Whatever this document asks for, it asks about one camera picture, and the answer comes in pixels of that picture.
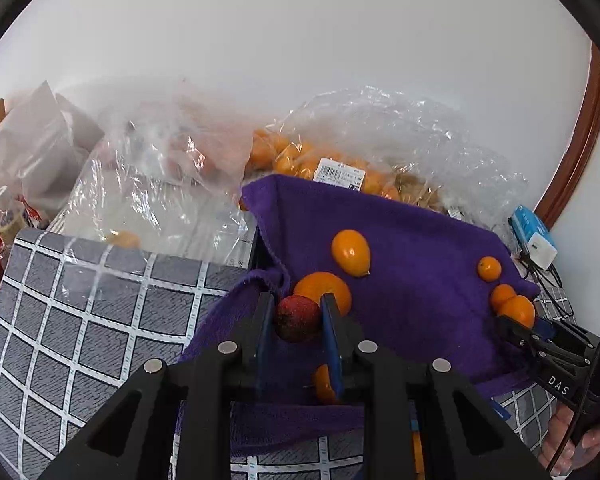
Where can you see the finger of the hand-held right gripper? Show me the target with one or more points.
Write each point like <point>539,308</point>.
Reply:
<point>542,327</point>
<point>517,331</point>

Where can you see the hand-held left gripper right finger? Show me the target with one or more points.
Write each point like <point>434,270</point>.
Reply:
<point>332,355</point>

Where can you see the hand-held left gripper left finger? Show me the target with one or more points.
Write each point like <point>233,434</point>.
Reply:
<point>264,340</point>

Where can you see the medium orange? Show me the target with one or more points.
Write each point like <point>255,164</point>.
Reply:
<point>324,385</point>
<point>519,309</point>

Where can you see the red fruit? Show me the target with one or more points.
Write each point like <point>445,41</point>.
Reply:
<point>296,318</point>

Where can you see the small orange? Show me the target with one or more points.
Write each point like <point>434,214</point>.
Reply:
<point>489,268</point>
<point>125,238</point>
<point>501,292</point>

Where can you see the large mandarin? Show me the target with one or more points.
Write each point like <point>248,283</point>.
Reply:
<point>325,285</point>

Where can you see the person's right hand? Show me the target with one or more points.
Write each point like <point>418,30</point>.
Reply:
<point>560,450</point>

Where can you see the white and blue box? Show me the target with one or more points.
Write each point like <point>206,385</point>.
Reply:
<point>540,245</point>

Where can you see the oval kumquat with stem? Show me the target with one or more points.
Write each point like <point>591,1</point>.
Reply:
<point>350,252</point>

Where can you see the purple towel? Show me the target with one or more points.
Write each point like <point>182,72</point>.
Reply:
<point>420,285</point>

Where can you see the pile of bagged oranges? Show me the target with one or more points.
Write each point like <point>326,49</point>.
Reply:
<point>285,160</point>

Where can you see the crumpled clear plastic bag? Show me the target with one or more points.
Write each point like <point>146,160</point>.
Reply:
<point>155,185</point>

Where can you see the clear plastic bottle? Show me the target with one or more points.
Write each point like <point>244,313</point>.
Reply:
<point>5,205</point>

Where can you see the grey-white plastic bag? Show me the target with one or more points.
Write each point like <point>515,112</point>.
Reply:
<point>35,145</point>

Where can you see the brown wooden door frame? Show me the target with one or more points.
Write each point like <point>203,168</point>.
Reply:
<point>587,125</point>

